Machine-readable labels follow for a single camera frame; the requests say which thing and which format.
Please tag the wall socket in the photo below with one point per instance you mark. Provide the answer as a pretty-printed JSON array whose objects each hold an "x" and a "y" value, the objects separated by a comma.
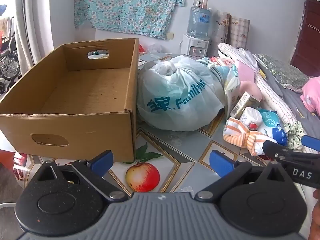
[{"x": 170, "y": 35}]

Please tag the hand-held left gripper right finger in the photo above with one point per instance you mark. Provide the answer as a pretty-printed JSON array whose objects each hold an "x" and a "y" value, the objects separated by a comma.
[{"x": 221, "y": 163}]

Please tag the brown cardboard box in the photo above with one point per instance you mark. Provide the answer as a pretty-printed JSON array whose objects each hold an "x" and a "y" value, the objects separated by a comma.
[{"x": 75, "y": 127}]

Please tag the cream curtain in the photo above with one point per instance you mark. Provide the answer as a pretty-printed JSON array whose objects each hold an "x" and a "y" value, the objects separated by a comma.
[{"x": 32, "y": 17}]

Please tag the floral patterned board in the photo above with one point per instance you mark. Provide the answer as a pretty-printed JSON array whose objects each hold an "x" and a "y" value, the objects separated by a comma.
[{"x": 221, "y": 30}]

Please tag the orange striped cloth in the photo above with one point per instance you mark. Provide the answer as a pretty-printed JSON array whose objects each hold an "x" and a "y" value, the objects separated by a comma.
[{"x": 240, "y": 135}]

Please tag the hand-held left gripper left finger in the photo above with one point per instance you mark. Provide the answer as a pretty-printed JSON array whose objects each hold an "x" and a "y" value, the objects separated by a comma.
[{"x": 103, "y": 162}]

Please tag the teal floral wall cloth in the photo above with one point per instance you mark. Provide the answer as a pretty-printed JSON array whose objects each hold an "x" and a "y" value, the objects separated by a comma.
[{"x": 125, "y": 5}]

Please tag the olive yellow carton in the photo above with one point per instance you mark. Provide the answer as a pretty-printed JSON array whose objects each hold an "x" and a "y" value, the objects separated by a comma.
[{"x": 243, "y": 102}]

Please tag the white water dispenser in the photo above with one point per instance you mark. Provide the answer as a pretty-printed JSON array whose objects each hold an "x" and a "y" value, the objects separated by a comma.
[{"x": 190, "y": 44}]

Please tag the pink cosmetic bottle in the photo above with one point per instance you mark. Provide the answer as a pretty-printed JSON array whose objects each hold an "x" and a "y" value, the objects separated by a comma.
[{"x": 205, "y": 2}]

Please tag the small white bottle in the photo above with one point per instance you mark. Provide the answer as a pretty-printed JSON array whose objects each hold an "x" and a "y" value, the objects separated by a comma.
[{"x": 197, "y": 3}]

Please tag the white quilt with coloured stitches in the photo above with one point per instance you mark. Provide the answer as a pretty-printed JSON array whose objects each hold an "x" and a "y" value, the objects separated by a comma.
[{"x": 270, "y": 92}]

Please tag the checked patterned board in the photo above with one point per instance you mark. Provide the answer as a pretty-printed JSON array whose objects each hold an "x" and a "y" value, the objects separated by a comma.
[{"x": 239, "y": 31}]

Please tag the blue wet wipes pack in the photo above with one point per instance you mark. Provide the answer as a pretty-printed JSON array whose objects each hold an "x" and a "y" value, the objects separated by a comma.
[{"x": 272, "y": 126}]

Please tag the person's right hand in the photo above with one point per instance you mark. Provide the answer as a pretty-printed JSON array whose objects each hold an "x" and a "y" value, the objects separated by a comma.
[{"x": 316, "y": 220}]

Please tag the grey green patterned pillow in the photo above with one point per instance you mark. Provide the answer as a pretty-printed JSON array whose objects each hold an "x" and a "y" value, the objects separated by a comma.
[{"x": 282, "y": 72}]

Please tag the pink pillow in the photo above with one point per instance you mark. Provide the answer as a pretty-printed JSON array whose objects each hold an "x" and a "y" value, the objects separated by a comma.
[{"x": 312, "y": 97}]

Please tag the green floral scrunchie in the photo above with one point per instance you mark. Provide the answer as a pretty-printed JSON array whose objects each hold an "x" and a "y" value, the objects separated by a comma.
[{"x": 296, "y": 135}]

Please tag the wheelchair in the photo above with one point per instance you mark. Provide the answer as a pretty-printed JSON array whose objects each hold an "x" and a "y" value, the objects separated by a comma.
[{"x": 10, "y": 62}]

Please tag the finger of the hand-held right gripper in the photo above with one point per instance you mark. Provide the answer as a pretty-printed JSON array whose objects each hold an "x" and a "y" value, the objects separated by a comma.
[
  {"x": 310, "y": 142},
  {"x": 272, "y": 147}
]

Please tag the white printed plastic bag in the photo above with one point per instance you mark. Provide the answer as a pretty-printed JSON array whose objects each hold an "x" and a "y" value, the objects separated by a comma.
[{"x": 180, "y": 92}]

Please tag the red plastic bag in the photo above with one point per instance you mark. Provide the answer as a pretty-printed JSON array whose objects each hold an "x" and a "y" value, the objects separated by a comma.
[{"x": 141, "y": 48}]

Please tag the dark red wooden door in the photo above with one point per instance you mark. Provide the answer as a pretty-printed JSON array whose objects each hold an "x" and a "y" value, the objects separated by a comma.
[{"x": 307, "y": 45}]

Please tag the white yogurt cup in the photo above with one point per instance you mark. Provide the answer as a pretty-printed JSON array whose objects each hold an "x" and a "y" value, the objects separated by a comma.
[{"x": 250, "y": 116}]

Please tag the grey bed sheet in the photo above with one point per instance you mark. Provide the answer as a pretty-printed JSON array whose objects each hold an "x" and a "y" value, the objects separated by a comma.
[{"x": 297, "y": 107}]

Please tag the pink wet wipes pack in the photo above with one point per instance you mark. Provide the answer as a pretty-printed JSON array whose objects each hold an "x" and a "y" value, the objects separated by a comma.
[{"x": 221, "y": 60}]

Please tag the clear plastic bag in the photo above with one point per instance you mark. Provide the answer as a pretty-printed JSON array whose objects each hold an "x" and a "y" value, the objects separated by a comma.
[{"x": 155, "y": 48}]

